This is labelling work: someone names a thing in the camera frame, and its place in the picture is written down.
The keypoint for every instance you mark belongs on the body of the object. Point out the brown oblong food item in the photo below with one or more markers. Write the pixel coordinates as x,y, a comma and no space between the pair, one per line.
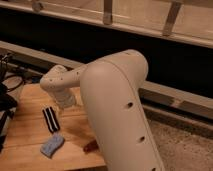
90,147

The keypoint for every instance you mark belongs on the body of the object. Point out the black white striped eraser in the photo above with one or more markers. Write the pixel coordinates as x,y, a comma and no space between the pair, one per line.
51,119

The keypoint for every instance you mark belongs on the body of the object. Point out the blue sponge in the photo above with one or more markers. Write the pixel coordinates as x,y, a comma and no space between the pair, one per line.
52,145

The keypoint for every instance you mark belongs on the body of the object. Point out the metal rail frame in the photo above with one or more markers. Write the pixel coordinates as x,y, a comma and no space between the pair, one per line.
187,21

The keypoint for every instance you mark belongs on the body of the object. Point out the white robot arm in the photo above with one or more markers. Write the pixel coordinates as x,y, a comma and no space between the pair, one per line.
109,88

